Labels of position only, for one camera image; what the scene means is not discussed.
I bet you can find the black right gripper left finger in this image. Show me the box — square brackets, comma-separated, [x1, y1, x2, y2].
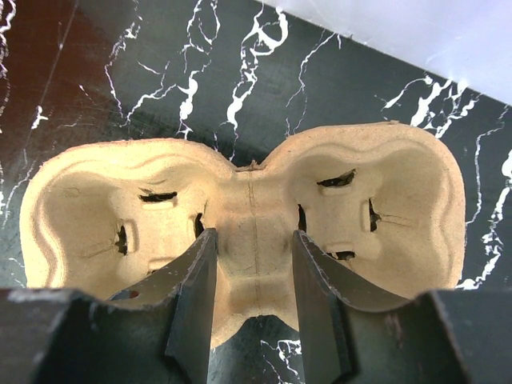
[109, 228, 218, 383]

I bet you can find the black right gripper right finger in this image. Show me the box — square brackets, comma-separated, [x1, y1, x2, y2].
[292, 230, 424, 383]

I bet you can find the brown pulp cup carrier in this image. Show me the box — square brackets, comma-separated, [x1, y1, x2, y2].
[19, 122, 466, 346]

